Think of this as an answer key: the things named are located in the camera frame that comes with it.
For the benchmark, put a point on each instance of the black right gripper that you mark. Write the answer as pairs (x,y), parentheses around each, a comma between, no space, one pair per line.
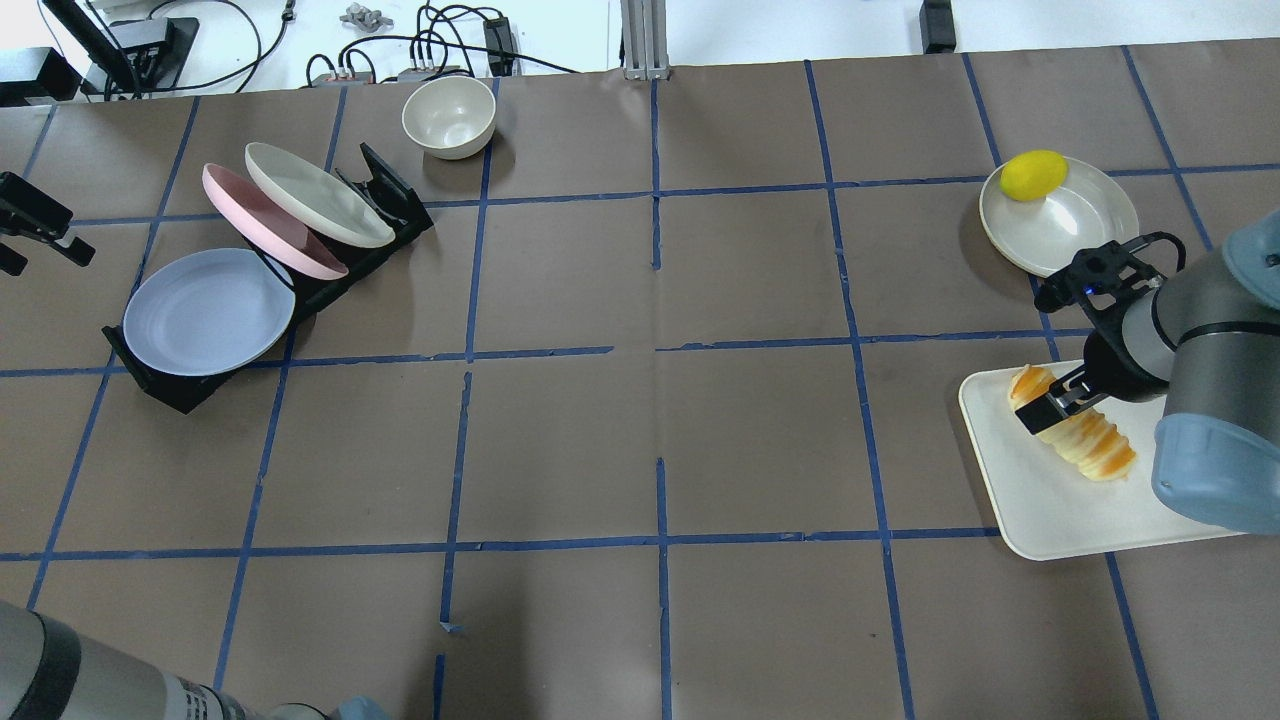
(1112,364)

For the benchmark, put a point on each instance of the cream plate with lemon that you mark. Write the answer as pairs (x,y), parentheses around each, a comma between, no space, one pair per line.
(1041,236)

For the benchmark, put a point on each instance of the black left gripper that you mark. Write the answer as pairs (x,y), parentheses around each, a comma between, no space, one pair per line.
(40,217)

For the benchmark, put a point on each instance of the black power adapter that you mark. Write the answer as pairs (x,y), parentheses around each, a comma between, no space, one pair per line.
(500,46)

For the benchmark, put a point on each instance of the black monitor stand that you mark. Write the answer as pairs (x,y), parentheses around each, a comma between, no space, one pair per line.
(132,57)

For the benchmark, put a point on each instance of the yellow lemon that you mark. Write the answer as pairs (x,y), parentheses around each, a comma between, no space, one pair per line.
(1032,175)

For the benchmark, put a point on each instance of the white rectangular tray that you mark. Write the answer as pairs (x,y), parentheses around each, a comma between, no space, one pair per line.
(1044,507)

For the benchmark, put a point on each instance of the aluminium frame post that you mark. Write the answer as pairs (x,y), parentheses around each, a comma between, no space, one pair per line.
(644,40)

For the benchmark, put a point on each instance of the pink plate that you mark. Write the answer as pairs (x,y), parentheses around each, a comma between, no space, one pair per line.
(267,226)

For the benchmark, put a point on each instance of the usb hub with cables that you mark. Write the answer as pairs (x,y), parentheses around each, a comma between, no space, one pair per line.
(322,71)

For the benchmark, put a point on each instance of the black plate rack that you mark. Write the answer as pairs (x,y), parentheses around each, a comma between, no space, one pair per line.
(393,198)

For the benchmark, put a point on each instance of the cream plate in rack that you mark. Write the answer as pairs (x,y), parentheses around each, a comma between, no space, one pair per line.
(318,199)

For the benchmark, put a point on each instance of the metal clamp bracket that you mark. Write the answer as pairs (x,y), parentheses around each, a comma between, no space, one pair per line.
(364,18)

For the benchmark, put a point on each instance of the striped bread roll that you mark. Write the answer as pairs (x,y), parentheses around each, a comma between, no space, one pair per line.
(1088,440)

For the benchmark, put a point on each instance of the blue plate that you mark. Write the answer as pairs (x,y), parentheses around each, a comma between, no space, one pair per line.
(208,313)

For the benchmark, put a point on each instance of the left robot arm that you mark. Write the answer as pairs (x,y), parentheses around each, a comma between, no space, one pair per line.
(50,671)

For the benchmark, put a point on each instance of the cream bowl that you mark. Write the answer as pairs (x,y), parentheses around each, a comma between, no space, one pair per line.
(451,118)

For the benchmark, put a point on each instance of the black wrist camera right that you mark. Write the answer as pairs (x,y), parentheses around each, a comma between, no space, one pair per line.
(1113,270)

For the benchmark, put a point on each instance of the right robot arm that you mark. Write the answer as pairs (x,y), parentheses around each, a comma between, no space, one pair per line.
(1205,338)

